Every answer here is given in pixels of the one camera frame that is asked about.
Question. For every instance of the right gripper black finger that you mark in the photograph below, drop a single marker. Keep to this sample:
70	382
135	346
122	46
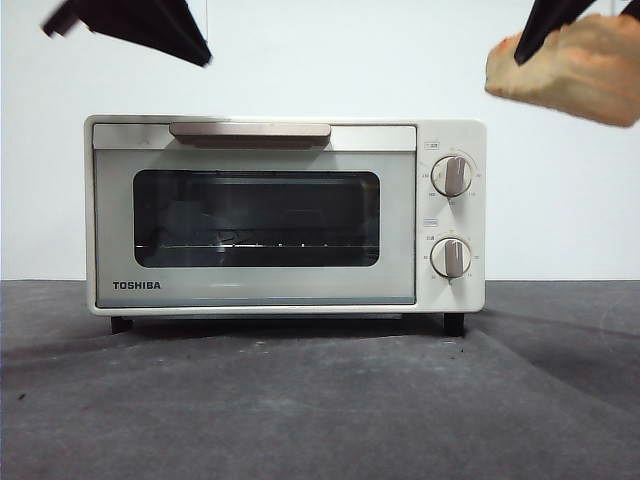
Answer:
632	6
545	25

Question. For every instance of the cream Toshiba toaster oven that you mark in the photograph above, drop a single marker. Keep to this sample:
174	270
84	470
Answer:
450	135

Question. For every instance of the glass-window oven door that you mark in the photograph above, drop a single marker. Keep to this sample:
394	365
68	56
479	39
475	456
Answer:
115	225

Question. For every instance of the golden brown bread loaf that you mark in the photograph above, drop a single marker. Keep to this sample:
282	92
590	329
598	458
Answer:
575	75

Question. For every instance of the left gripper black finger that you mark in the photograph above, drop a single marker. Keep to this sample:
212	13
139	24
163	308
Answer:
145	25

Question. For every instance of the cream round oven knob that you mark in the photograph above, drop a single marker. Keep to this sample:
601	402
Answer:
451	257
452	176

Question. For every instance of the black oven foot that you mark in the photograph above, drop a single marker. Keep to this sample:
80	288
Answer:
122	325
455	324

